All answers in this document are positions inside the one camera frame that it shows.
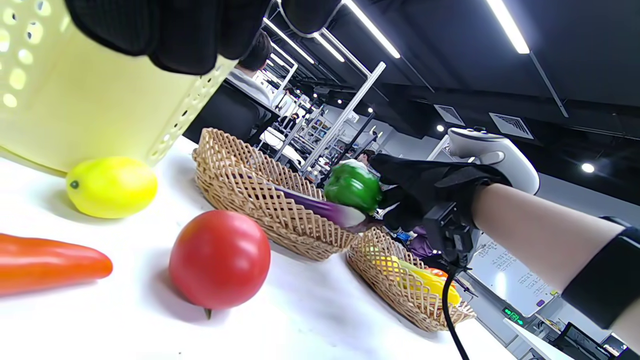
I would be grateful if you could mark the oval wicker basket container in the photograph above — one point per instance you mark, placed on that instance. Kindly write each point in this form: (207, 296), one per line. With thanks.
(240, 190)

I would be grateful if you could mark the person's left hand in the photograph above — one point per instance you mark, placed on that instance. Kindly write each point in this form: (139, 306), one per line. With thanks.
(190, 30)

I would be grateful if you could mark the tall aluminium frame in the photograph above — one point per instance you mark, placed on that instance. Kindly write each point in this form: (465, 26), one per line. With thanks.
(345, 112)

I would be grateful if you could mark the person's right hand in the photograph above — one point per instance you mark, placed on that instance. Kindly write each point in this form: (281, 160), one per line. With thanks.
(425, 187)

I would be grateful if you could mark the long corn cob object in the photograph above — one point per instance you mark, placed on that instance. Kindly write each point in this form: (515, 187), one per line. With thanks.
(435, 285)

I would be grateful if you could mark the green bell pepper object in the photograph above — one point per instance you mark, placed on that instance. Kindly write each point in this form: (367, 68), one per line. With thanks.
(352, 187)

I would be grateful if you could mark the ceiling air vent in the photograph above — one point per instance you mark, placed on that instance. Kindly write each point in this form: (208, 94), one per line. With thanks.
(511, 125)
(449, 114)

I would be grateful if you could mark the yellow plastic basket container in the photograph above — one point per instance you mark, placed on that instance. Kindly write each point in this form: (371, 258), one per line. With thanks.
(90, 110)

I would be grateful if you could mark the round ceiling spotlight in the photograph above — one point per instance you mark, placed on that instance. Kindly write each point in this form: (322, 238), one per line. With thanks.
(587, 167)

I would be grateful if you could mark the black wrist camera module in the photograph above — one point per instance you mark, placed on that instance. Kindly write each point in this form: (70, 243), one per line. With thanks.
(450, 235)

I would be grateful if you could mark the orange fruit object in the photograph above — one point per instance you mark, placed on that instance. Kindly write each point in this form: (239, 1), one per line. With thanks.
(437, 272)

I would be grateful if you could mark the grey white handheld controller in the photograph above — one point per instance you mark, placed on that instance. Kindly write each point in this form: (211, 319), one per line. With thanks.
(505, 155)

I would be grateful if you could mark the long ceiling light strip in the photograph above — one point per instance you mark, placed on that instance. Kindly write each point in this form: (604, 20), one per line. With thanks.
(329, 47)
(289, 41)
(372, 30)
(510, 27)

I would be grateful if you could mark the purple eggplant object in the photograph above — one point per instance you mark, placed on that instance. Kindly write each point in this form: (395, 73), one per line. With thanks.
(330, 210)

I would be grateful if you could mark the round wicker basket container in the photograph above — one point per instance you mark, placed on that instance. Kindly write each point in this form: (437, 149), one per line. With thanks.
(400, 295)

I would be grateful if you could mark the leafy orange carrot object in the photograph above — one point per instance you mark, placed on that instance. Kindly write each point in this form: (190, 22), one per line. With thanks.
(50, 262)

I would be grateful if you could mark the yellow lemon object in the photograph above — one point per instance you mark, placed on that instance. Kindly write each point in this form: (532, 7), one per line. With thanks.
(112, 187)

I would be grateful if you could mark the person's right forearm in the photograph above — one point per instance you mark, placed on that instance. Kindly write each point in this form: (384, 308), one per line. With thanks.
(540, 230)

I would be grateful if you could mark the red tomato object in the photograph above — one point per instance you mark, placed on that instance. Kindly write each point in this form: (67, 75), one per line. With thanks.
(220, 257)

